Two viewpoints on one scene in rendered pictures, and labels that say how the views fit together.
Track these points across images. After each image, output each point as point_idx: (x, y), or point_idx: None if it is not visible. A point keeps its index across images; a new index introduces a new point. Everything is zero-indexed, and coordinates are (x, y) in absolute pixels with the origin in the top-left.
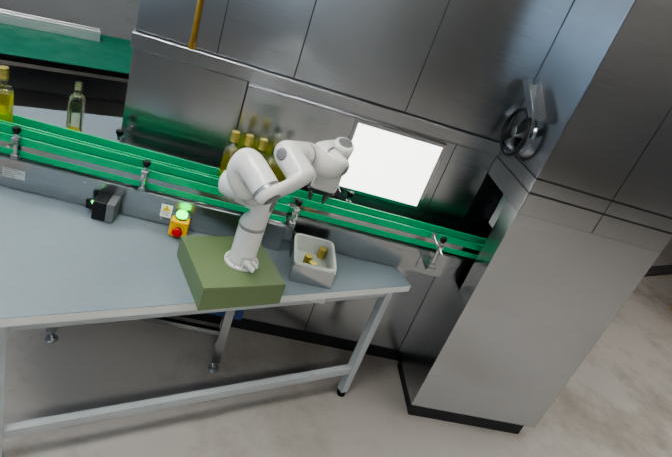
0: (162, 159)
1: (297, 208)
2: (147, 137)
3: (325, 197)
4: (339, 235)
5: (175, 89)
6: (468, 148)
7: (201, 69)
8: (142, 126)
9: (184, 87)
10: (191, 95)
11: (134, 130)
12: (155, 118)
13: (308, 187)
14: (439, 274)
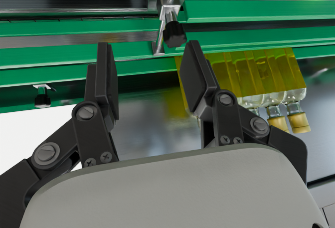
0: (334, 47)
1: (172, 14)
2: (321, 69)
3: (105, 97)
4: None
5: (330, 135)
6: None
7: (323, 175)
8: (330, 78)
9: (325, 142)
10: (314, 136)
11: (333, 71)
12: (326, 92)
13: (260, 121)
14: None
